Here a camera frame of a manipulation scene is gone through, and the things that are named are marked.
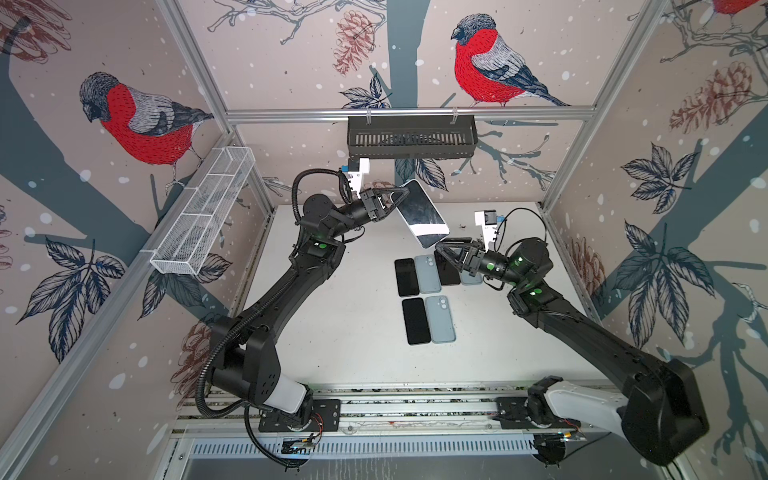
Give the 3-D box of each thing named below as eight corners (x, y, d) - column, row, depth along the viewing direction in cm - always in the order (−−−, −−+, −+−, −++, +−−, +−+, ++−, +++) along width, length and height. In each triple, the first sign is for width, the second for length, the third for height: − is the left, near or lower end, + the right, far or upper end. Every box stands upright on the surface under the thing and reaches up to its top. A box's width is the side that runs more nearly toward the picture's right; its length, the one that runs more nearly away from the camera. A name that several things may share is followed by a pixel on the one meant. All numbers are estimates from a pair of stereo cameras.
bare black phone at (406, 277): (397, 297, 97) (397, 293, 95) (394, 263, 106) (394, 259, 104) (419, 295, 97) (419, 291, 95) (413, 261, 106) (414, 257, 104)
